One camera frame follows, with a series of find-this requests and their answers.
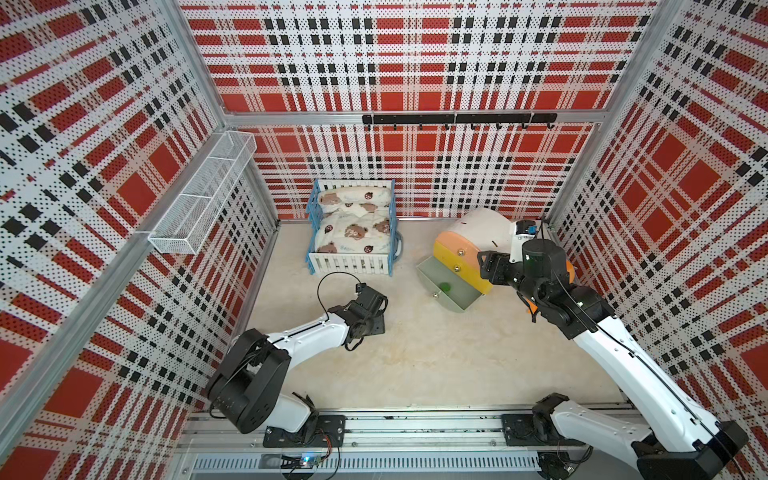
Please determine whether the white wire wall basket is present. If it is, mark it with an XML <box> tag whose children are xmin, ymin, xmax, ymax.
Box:
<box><xmin>149</xmin><ymin>130</ymin><xmax>256</xmax><ymax>255</ymax></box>

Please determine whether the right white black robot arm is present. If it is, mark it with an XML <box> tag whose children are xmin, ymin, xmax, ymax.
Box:
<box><xmin>477</xmin><ymin>237</ymin><xmax>748</xmax><ymax>479</ymax></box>

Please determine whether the orange plush toy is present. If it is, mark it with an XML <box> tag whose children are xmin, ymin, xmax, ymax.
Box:
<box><xmin>566</xmin><ymin>261</ymin><xmax>575</xmax><ymax>283</ymax></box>

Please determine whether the round cabinet with coloured drawers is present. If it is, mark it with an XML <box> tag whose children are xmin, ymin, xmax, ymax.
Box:
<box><xmin>417</xmin><ymin>208</ymin><xmax>512</xmax><ymax>313</ymax></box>

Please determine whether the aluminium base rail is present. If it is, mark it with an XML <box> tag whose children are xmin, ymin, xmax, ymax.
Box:
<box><xmin>173</xmin><ymin>410</ymin><xmax>679</xmax><ymax>475</ymax></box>

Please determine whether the bear print bedding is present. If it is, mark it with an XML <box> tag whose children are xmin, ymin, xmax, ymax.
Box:
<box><xmin>314</xmin><ymin>186</ymin><xmax>392</xmax><ymax>255</ymax></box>

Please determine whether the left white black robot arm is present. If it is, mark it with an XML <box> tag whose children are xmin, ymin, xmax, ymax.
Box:
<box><xmin>205</xmin><ymin>282</ymin><xmax>389</xmax><ymax>446</ymax></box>

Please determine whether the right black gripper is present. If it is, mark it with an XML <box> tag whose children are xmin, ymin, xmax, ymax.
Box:
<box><xmin>479</xmin><ymin>249</ymin><xmax>547</xmax><ymax>310</ymax></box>

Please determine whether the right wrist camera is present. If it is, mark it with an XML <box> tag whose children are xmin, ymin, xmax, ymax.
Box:
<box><xmin>510</xmin><ymin>219</ymin><xmax>538</xmax><ymax>263</ymax></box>

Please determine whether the black hook rail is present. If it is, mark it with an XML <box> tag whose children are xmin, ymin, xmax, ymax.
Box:
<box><xmin>362</xmin><ymin>112</ymin><xmax>558</xmax><ymax>127</ymax></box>

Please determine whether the blue white toy crib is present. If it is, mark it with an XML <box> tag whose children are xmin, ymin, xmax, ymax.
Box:
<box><xmin>306</xmin><ymin>180</ymin><xmax>403</xmax><ymax>275</ymax></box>

